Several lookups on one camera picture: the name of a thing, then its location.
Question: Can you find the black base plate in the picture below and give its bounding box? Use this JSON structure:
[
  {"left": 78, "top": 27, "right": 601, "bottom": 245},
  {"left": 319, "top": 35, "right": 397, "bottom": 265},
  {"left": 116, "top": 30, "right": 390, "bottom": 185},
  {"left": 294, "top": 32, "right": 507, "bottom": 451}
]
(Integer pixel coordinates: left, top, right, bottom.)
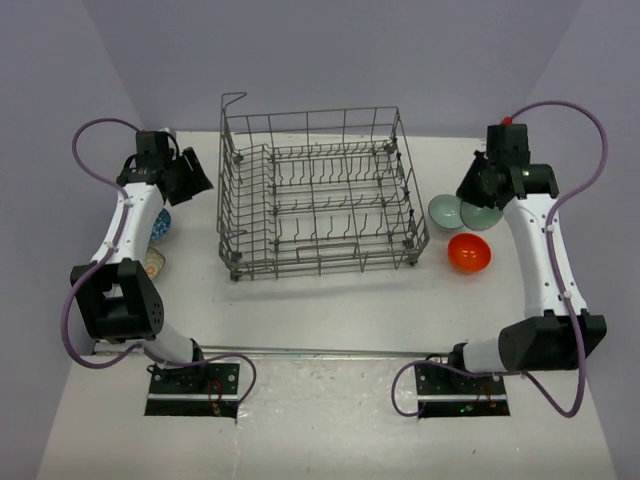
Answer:
[
  {"left": 414, "top": 365, "right": 510, "bottom": 418},
  {"left": 144, "top": 362, "right": 240, "bottom": 419}
]

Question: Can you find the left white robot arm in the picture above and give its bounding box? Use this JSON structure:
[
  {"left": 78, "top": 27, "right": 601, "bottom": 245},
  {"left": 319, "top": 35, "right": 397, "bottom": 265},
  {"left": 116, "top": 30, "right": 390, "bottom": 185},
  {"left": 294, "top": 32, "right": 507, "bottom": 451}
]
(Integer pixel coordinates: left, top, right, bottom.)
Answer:
[{"left": 63, "top": 130, "right": 212, "bottom": 393}]

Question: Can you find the large pale green bowl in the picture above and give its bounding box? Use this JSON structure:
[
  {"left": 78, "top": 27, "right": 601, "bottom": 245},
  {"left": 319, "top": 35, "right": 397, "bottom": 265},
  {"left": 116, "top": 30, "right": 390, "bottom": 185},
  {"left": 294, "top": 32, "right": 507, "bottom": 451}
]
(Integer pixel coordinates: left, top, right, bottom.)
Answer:
[{"left": 460, "top": 202, "right": 503, "bottom": 231}]

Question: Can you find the white bowl red pattern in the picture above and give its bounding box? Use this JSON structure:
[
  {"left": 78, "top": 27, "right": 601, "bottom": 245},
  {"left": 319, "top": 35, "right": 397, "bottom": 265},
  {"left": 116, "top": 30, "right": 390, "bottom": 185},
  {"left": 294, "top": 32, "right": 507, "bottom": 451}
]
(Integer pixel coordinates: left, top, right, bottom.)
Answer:
[{"left": 150, "top": 208, "right": 172, "bottom": 243}]

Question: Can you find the orange bowl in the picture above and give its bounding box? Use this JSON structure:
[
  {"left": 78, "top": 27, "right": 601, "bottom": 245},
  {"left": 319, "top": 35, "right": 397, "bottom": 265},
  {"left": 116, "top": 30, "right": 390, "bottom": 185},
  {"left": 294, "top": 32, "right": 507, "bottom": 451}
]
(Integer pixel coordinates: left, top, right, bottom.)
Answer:
[{"left": 447, "top": 233, "right": 493, "bottom": 274}]

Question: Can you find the small pale green bowl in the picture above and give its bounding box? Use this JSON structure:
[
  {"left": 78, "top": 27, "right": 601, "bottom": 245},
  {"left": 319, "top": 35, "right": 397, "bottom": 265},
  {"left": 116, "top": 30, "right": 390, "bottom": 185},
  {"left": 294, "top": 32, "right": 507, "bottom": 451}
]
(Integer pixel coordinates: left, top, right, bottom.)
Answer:
[{"left": 428, "top": 194, "right": 463, "bottom": 231}]

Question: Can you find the grey wire dish rack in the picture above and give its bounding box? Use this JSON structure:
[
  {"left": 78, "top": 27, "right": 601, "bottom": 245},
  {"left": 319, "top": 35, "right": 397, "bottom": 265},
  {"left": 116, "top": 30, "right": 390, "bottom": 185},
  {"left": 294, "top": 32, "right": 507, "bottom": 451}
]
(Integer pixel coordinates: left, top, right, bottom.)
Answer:
[{"left": 217, "top": 92, "right": 430, "bottom": 282}]

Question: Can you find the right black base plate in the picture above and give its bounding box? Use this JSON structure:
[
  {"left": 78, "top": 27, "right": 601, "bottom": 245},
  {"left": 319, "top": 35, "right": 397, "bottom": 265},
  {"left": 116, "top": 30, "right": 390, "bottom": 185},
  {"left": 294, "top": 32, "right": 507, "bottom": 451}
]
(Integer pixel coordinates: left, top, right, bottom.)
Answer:
[{"left": 414, "top": 365, "right": 510, "bottom": 418}]

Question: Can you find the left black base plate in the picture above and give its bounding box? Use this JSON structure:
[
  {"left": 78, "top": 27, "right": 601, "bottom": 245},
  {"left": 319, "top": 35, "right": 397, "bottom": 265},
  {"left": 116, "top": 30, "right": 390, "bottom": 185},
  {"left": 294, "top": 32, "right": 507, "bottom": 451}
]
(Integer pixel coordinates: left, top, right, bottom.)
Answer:
[{"left": 144, "top": 362, "right": 240, "bottom": 419}]

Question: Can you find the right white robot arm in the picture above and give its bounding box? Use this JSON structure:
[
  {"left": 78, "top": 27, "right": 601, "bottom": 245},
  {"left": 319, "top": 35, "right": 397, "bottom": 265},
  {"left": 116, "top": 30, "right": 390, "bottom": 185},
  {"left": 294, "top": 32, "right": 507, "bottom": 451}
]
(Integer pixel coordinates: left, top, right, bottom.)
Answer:
[{"left": 446, "top": 123, "right": 607, "bottom": 393}]

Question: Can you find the silver table rail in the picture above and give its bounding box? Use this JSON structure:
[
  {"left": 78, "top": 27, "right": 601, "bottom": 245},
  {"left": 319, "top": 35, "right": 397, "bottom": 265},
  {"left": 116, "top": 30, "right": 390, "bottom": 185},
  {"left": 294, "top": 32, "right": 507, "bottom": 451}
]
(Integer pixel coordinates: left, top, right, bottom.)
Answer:
[{"left": 92, "top": 342, "right": 451, "bottom": 359}]

